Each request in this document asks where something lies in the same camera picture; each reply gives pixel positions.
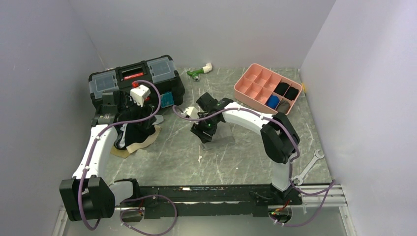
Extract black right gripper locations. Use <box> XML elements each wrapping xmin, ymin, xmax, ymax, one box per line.
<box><xmin>191</xmin><ymin>113</ymin><xmax>219</xmax><ymax>144</ymax></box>

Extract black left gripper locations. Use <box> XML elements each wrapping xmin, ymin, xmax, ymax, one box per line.
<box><xmin>118</xmin><ymin>92</ymin><xmax>156</xmax><ymax>129</ymax></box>

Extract grey boxer briefs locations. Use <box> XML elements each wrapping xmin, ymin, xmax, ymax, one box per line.
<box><xmin>200</xmin><ymin>122</ymin><xmax>235</xmax><ymax>150</ymax></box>

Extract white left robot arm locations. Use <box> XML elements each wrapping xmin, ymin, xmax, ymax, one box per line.
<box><xmin>60</xmin><ymin>90</ymin><xmax>161</xmax><ymax>223</ymax></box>

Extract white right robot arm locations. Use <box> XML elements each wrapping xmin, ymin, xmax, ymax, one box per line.
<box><xmin>182</xmin><ymin>93</ymin><xmax>300</xmax><ymax>204</ymax></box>

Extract blue rolled underwear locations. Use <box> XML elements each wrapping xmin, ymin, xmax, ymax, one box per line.
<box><xmin>266</xmin><ymin>95</ymin><xmax>280</xmax><ymax>110</ymax></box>

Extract grey rolled underwear in tray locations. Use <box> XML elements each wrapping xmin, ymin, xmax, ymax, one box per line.
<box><xmin>276</xmin><ymin>100</ymin><xmax>291</xmax><ymax>115</ymax></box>

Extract black rolled underwear left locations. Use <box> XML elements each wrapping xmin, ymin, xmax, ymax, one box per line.
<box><xmin>274</xmin><ymin>82</ymin><xmax>290</xmax><ymax>96</ymax></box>

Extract black rolled underwear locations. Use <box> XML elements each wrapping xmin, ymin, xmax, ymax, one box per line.
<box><xmin>284</xmin><ymin>87</ymin><xmax>299</xmax><ymax>101</ymax></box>
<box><xmin>274</xmin><ymin>82</ymin><xmax>290</xmax><ymax>96</ymax></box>

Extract black rolled underwear right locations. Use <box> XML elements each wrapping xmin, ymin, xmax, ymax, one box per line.
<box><xmin>284</xmin><ymin>87</ymin><xmax>299</xmax><ymax>101</ymax></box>

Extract black toolbox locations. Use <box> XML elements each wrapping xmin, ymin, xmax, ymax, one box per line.
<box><xmin>88</xmin><ymin>55</ymin><xmax>185</xmax><ymax>108</ymax></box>

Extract green white pipe fitting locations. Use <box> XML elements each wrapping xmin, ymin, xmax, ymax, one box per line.
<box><xmin>186</xmin><ymin>63</ymin><xmax>213</xmax><ymax>82</ymax></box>

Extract pink divided organizer tray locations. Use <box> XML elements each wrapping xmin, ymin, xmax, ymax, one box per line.
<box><xmin>234</xmin><ymin>63</ymin><xmax>303</xmax><ymax>114</ymax></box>

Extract silver wrench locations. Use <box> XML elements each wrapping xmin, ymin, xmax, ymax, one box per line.
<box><xmin>292</xmin><ymin>149</ymin><xmax>325</xmax><ymax>185</ymax></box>

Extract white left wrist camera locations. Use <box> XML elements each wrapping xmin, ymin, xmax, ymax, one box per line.
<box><xmin>130</xmin><ymin>82</ymin><xmax>150</xmax><ymax>107</ymax></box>

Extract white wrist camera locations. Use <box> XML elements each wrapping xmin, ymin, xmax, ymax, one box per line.
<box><xmin>130</xmin><ymin>82</ymin><xmax>150</xmax><ymax>107</ymax></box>
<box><xmin>184</xmin><ymin>107</ymin><xmax>199</xmax><ymax>119</ymax></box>

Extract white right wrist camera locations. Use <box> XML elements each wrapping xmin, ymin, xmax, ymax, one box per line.
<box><xmin>184</xmin><ymin>107</ymin><xmax>199</xmax><ymax>119</ymax></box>

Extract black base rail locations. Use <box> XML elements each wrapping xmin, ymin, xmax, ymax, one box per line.
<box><xmin>119</xmin><ymin>184</ymin><xmax>302</xmax><ymax>219</ymax></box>

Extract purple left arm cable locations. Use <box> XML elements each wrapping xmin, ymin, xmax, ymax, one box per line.
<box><xmin>78</xmin><ymin>80</ymin><xmax>179</xmax><ymax>236</ymax></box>

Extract aluminium frame rail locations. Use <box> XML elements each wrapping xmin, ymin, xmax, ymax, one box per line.
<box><xmin>53</xmin><ymin>180</ymin><xmax>347</xmax><ymax>236</ymax></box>

